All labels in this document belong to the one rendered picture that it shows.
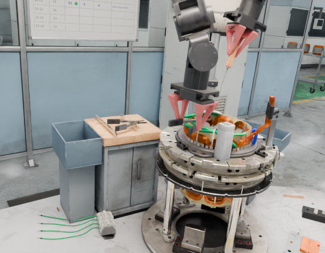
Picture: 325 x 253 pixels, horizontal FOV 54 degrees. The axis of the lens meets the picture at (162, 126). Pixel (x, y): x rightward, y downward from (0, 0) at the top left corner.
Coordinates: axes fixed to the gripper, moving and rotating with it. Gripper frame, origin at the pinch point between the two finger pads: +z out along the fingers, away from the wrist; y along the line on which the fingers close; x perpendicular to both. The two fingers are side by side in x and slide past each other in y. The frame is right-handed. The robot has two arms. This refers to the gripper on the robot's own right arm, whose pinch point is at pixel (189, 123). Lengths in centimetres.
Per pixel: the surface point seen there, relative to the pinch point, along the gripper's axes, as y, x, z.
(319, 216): 24, 51, 35
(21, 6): -218, 62, -19
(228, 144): 9.3, 4.3, 3.0
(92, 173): -28.0, -6.9, 23.7
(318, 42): -323, 1145, -3
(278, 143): 8.9, 38.5, 10.4
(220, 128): 7.1, 3.0, -0.5
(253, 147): 10.6, 15.4, 6.0
